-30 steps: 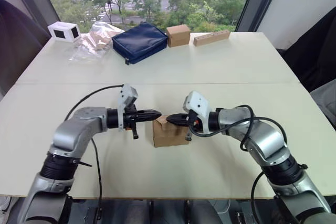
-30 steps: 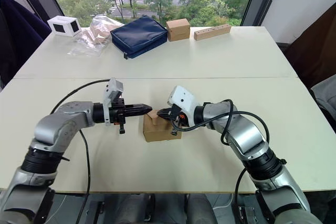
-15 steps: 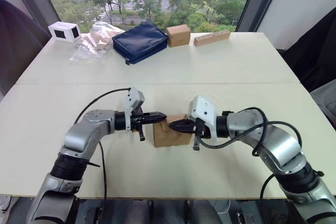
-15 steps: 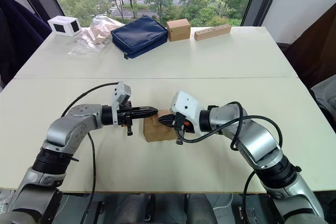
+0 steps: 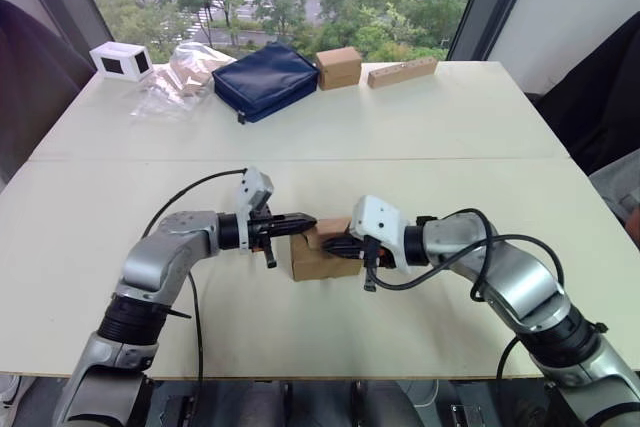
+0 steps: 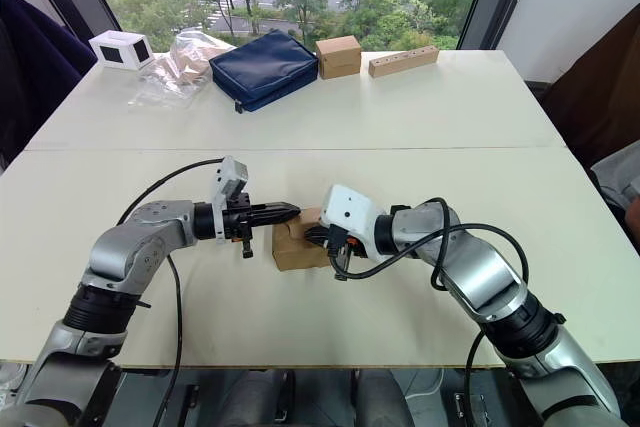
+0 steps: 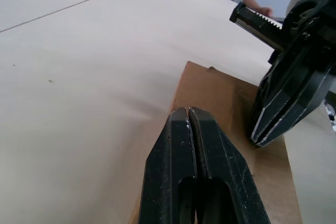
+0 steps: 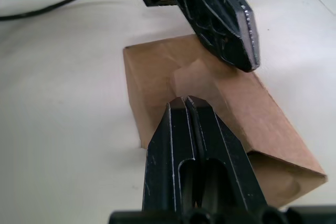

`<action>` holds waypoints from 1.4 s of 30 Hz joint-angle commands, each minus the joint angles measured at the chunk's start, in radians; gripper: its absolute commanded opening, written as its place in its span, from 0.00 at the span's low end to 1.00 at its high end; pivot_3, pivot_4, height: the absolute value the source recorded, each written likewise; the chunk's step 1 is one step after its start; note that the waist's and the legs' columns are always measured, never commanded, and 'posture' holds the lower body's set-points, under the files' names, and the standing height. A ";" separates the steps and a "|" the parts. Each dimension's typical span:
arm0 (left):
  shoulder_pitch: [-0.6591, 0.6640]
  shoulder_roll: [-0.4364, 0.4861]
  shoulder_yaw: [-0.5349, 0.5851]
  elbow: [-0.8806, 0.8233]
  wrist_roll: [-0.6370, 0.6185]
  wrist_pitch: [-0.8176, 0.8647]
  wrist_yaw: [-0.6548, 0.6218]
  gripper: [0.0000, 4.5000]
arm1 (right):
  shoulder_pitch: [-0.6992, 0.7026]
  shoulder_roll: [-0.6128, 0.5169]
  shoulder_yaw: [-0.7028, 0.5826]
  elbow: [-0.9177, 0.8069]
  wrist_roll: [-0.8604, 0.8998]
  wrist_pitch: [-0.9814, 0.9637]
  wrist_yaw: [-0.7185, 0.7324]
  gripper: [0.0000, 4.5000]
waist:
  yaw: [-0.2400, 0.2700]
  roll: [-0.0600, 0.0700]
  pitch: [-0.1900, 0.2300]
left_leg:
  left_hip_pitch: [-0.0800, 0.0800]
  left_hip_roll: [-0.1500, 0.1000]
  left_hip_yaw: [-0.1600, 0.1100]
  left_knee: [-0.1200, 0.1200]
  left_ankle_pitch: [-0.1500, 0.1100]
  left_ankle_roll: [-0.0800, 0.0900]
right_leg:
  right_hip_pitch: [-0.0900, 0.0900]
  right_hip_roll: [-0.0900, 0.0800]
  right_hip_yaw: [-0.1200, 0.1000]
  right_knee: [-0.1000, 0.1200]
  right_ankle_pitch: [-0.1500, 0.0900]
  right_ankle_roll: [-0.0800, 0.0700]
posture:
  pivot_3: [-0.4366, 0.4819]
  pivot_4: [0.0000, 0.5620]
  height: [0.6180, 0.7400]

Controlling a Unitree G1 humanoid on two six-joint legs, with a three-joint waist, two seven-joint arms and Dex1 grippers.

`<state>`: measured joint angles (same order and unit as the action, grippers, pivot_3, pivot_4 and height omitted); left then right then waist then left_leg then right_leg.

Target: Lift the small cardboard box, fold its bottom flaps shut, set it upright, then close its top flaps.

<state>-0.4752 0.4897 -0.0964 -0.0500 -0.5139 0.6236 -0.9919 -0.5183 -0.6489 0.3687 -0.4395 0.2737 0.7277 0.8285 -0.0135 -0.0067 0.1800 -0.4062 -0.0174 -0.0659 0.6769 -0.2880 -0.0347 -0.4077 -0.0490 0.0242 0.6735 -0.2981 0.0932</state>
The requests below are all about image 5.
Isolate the white box with black windows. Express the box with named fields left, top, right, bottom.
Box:
left=88, top=40, right=154, bottom=85

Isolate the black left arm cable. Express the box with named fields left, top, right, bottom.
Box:
left=141, top=168, right=250, bottom=386

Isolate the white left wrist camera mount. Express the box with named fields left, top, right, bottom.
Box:
left=234, top=165, right=276, bottom=255

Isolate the small cardboard box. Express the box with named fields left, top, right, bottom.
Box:
left=288, top=216, right=366, bottom=283

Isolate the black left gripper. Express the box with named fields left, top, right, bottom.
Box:
left=247, top=205, right=318, bottom=270

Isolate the long wooden block with holes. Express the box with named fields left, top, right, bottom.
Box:
left=367, top=57, right=439, bottom=90

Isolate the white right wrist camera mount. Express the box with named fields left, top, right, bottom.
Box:
left=347, top=194, right=413, bottom=276

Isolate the clear plastic bag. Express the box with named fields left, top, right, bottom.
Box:
left=129, top=41, right=236, bottom=121

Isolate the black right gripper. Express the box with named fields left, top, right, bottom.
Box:
left=322, top=235, right=400, bottom=271

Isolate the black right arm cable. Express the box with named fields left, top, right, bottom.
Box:
left=362, top=207, right=567, bottom=384

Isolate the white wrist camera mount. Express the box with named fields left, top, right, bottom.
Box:
left=234, top=165, right=276, bottom=255
left=347, top=194, right=413, bottom=276

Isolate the closed brown cardboard box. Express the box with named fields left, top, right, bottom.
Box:
left=314, top=46, right=363, bottom=92

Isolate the dark chair back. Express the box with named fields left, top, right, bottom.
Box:
left=531, top=10, right=640, bottom=176
left=0, top=0, right=97, bottom=189

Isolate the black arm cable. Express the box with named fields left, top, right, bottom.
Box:
left=141, top=168, right=250, bottom=386
left=362, top=207, right=567, bottom=384

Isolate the navy blue zipper pouch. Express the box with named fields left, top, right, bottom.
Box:
left=211, top=41, right=321, bottom=125

